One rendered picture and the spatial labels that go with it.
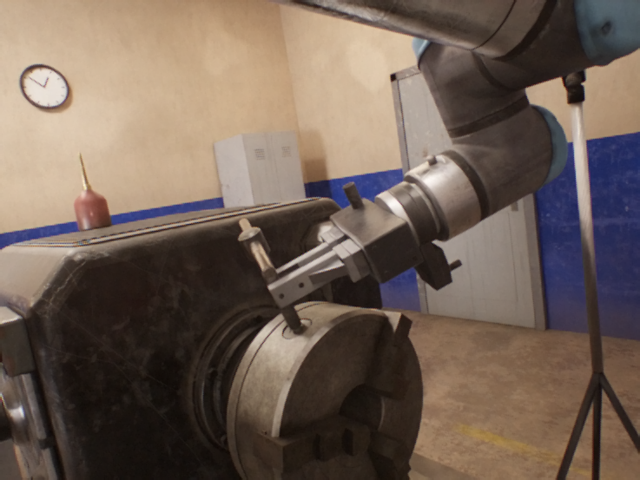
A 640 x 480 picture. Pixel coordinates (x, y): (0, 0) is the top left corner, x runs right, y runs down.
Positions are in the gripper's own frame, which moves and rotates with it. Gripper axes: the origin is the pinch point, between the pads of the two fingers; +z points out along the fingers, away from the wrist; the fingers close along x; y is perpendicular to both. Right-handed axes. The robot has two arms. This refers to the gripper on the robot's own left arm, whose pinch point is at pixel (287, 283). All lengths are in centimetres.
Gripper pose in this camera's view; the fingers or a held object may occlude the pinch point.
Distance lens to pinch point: 50.4
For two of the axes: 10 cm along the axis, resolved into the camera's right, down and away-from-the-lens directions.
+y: -4.3, -8.4, -3.4
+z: -8.7, 4.8, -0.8
